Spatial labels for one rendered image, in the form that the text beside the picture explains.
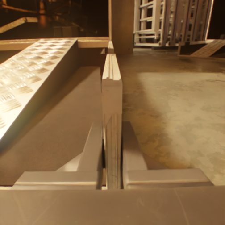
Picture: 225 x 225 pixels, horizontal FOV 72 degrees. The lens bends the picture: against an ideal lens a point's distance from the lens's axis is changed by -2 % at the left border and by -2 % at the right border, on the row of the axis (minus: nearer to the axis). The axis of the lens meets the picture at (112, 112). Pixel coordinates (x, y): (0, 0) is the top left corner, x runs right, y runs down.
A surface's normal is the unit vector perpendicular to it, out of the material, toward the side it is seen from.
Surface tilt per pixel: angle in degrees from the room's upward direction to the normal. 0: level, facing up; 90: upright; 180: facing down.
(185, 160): 0
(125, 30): 90
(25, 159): 2
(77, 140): 2
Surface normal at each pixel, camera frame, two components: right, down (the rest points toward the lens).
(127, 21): 0.37, 0.38
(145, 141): -0.01, -0.91
